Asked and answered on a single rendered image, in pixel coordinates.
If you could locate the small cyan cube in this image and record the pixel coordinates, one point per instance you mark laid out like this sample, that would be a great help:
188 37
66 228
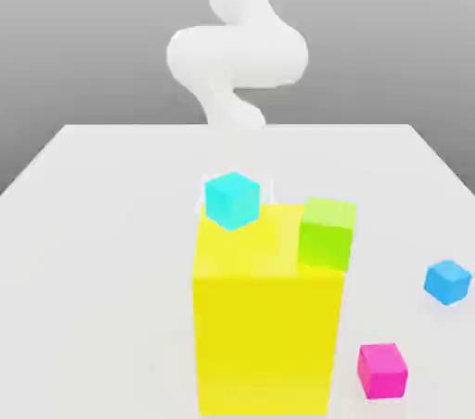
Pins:
232 202

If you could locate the large yellow box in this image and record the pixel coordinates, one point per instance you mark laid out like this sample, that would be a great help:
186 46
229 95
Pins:
263 333

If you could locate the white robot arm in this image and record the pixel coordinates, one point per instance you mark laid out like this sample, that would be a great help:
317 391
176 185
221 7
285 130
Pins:
237 52

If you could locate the small lime green cube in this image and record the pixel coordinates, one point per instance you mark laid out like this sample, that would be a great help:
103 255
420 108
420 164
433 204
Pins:
326 244

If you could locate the small blue cube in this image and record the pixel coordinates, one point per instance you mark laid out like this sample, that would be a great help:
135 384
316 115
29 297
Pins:
447 282

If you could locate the small magenta cube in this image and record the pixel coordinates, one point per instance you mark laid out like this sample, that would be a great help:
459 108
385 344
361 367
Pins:
382 370

